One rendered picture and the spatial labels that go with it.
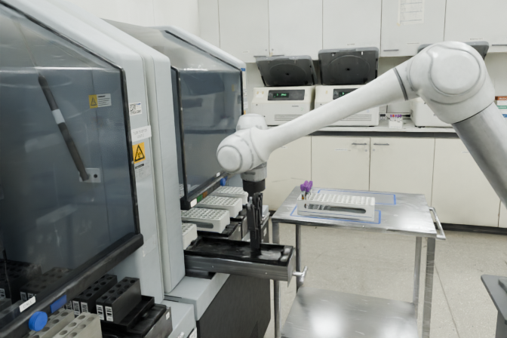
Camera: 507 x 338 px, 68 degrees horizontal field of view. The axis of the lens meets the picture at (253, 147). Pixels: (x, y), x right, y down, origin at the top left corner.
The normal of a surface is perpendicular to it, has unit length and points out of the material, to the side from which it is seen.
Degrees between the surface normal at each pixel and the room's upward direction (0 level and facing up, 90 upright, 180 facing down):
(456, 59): 89
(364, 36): 90
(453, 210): 90
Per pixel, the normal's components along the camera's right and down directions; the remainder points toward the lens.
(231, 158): -0.40, 0.26
